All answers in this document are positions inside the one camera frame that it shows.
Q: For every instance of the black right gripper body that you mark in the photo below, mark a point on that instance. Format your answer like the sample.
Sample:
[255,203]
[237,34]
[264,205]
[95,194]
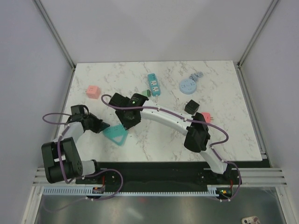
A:
[127,122]

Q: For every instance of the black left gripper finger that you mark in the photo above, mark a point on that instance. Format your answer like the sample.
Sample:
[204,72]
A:
[96,123]
[101,127]

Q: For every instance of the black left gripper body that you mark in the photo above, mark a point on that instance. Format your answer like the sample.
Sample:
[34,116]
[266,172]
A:
[90,122]

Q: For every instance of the teal triangular power strip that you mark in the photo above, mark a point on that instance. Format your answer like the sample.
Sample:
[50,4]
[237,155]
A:
[117,134]

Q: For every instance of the pink cube socket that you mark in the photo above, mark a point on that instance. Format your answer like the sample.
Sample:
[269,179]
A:
[93,92]

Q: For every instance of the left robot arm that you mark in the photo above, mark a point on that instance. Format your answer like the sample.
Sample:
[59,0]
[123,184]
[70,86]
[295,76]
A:
[61,158]

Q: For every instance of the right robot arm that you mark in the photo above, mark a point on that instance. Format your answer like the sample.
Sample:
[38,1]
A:
[193,127]

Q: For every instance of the green plug adapter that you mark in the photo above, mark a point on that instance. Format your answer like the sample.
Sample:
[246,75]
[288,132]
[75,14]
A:
[146,93]

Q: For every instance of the pink plug adapter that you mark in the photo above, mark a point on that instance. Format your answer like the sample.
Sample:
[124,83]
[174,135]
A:
[207,116]

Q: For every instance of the blue rectangular power strip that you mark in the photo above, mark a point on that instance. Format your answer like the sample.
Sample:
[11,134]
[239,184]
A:
[153,85]

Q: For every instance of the black cube charger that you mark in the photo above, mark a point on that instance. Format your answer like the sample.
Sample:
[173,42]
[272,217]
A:
[191,107]

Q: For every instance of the blue round power strip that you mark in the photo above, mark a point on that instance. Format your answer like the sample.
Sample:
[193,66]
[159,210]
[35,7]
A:
[187,86]

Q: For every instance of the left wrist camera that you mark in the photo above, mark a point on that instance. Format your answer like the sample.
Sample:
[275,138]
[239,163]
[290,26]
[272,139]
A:
[78,113]

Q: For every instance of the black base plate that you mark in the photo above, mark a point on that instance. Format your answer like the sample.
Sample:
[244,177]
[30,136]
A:
[199,173]

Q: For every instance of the white cable duct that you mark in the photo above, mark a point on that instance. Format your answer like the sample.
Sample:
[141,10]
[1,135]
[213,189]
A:
[133,189]

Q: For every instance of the left aluminium frame post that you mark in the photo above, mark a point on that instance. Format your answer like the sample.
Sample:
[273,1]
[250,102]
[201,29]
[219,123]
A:
[51,27]

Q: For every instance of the aluminium frame post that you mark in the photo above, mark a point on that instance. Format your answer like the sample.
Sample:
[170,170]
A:
[51,27]
[265,18]

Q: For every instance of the right aluminium frame post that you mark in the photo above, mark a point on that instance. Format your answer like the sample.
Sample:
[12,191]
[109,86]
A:
[265,18]

